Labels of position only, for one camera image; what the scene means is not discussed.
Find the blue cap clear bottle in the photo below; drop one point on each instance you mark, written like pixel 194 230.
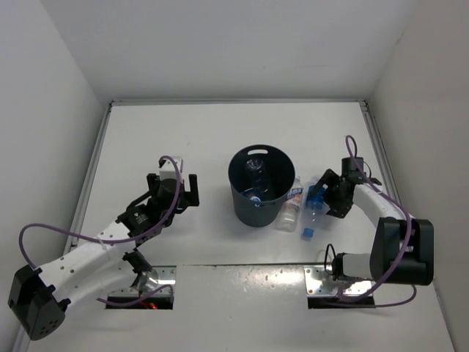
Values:
pixel 313 210

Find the metal mounting plate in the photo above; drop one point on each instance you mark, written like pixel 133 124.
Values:
pixel 321 285
pixel 159 276

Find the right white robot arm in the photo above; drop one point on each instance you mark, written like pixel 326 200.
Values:
pixel 403 247

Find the aluminium frame rail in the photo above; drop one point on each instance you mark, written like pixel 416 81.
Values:
pixel 22 340
pixel 389 182

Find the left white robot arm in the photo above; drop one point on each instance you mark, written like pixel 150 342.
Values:
pixel 42 296

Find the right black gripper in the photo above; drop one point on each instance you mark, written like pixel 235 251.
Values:
pixel 337 209

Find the clear bottle white cap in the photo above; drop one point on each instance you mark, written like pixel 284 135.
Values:
pixel 259 177

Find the left aluminium frame rail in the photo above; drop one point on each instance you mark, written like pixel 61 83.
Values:
pixel 22 340

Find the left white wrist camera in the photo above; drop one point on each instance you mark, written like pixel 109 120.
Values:
pixel 168 170

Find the blue label Pocari bottle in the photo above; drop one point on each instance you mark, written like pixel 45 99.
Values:
pixel 258 195

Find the dark grey plastic bin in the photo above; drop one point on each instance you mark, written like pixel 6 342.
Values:
pixel 282 174

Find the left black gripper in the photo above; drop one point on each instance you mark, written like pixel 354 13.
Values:
pixel 190 197

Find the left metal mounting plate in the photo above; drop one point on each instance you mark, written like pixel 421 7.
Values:
pixel 159 276

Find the orange label clear bottle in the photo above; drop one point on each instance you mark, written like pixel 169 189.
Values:
pixel 288 216

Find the right aluminium frame rail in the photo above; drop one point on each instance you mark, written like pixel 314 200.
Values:
pixel 389 182

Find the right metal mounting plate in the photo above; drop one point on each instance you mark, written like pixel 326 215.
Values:
pixel 321 285

